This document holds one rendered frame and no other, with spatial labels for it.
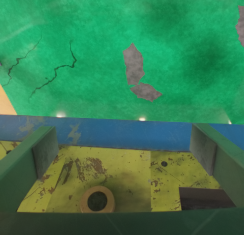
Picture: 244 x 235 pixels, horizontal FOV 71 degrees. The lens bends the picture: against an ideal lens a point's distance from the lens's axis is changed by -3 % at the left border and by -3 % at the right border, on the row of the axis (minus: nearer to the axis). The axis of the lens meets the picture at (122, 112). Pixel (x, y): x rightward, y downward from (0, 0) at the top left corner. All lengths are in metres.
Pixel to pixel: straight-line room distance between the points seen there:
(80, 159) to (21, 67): 0.92
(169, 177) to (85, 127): 0.23
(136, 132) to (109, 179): 0.15
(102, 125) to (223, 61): 0.76
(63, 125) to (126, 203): 0.26
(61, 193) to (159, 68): 0.80
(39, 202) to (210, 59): 0.92
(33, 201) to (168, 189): 0.22
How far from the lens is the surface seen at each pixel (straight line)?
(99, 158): 0.34
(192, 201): 0.53
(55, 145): 0.16
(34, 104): 1.33
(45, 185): 0.34
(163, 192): 0.31
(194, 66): 1.00
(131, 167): 0.33
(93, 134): 0.43
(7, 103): 1.46
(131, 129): 0.43
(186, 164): 0.35
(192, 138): 0.17
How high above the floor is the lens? 0.87
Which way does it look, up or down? 49 degrees down
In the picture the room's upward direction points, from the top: 171 degrees counter-clockwise
